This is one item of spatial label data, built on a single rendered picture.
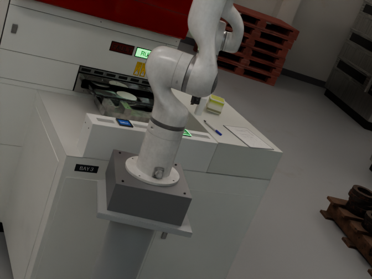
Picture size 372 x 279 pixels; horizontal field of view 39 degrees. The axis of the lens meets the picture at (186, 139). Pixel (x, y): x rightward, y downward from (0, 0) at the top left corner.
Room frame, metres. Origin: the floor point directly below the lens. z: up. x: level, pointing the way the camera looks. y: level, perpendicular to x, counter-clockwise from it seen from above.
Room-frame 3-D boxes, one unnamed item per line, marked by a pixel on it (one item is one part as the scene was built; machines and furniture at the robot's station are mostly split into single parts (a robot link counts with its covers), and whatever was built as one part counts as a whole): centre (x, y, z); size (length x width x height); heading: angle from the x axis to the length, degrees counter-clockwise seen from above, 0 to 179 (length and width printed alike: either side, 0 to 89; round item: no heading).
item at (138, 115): (2.29, 0.24, 0.87); 0.36 x 0.08 x 0.03; 122
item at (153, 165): (1.64, 0.07, 1.02); 0.19 x 0.19 x 0.18
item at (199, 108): (2.34, 0.00, 1.03); 0.06 x 0.04 x 0.13; 32
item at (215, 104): (2.47, -0.07, 1.00); 0.07 x 0.07 x 0.07; 6
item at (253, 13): (8.71, -0.30, 0.47); 1.33 x 0.91 x 0.94; 107
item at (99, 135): (1.96, 0.13, 0.89); 0.55 x 0.09 x 0.14; 122
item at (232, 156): (2.42, -0.11, 0.89); 0.62 x 0.35 x 0.14; 32
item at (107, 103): (2.21, 0.37, 0.89); 0.08 x 0.03 x 0.03; 32
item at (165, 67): (1.64, 0.11, 1.23); 0.19 x 0.12 x 0.24; 85
